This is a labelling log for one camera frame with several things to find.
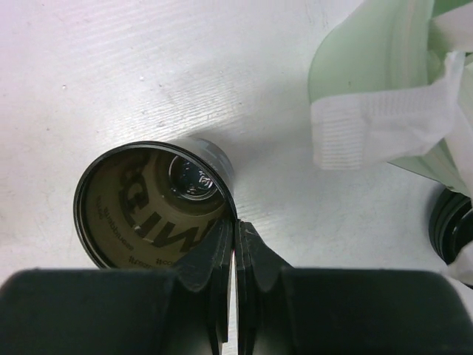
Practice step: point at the black paper coffee cup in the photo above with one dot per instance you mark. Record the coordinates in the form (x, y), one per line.
(147, 204)

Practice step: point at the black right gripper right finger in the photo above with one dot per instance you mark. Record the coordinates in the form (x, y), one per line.
(286, 310)

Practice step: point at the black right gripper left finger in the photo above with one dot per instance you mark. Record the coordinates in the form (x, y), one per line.
(178, 310)

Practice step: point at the green plastic straw holder cup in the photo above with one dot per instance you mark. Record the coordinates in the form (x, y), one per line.
(390, 45)

